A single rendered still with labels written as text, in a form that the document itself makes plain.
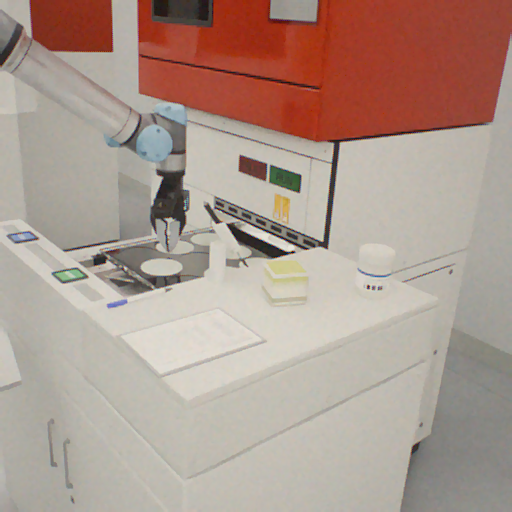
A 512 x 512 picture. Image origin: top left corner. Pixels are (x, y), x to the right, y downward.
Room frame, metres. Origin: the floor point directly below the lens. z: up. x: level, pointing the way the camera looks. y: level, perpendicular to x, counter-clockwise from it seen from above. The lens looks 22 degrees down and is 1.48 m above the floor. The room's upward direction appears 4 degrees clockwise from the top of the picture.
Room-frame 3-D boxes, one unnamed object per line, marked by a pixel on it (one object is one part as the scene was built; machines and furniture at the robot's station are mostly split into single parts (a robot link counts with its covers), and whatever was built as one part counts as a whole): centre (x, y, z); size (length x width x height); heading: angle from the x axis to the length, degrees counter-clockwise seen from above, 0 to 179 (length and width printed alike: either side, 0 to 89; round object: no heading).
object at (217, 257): (1.16, 0.07, 1.03); 0.06 x 0.04 x 0.13; 131
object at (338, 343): (1.06, -0.03, 0.89); 0.62 x 0.35 x 0.14; 131
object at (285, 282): (1.09, -0.05, 1.00); 0.07 x 0.07 x 0.07; 18
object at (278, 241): (1.57, 0.00, 0.89); 0.44 x 0.02 x 0.10; 41
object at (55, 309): (1.23, 0.47, 0.89); 0.55 x 0.09 x 0.14; 41
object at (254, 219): (1.57, 0.00, 0.96); 0.44 x 0.01 x 0.02; 41
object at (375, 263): (1.14, -0.24, 1.01); 0.07 x 0.07 x 0.10
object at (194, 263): (1.42, 0.15, 0.90); 0.34 x 0.34 x 0.01; 41
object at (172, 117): (1.45, 0.23, 1.22); 0.09 x 0.08 x 0.11; 120
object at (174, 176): (1.46, 0.23, 1.06); 0.09 x 0.08 x 0.12; 172
